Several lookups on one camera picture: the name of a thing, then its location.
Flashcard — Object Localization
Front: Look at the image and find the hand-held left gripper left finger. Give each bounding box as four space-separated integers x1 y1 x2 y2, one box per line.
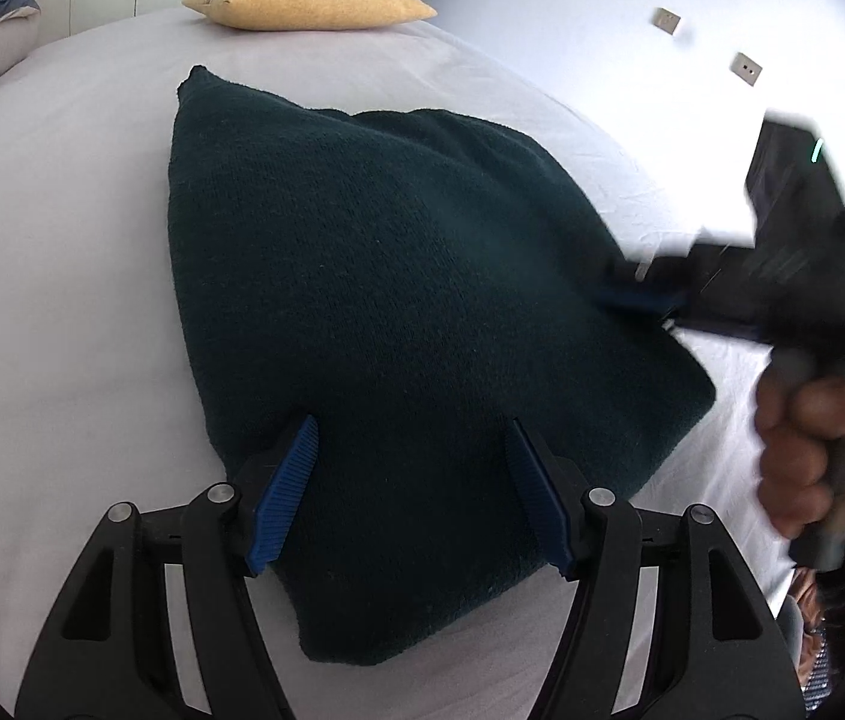
13 414 320 720

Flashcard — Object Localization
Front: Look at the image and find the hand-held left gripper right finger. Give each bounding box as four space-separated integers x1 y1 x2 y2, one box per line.
504 418 806 720

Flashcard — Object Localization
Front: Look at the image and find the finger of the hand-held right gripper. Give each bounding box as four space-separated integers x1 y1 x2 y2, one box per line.
595 249 697 286
591 285 690 323

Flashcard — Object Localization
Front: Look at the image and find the dark green towel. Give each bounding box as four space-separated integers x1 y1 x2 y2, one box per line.
166 64 718 667

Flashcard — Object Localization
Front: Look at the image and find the person's right hand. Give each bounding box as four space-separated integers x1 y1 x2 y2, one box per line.
756 371 845 541

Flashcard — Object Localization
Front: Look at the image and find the person's patterned clothing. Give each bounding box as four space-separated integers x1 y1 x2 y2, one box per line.
778 566 844 720

